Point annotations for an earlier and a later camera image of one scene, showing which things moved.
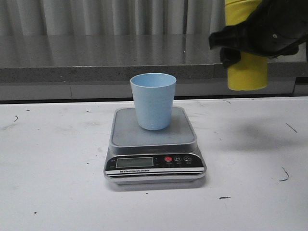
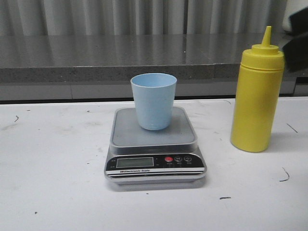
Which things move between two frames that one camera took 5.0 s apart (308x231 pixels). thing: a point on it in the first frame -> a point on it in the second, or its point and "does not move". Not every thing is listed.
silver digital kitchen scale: (137, 156) does not move
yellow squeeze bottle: (251, 73) -> (257, 96)
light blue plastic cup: (153, 94) does not move
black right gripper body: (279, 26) -> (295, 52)
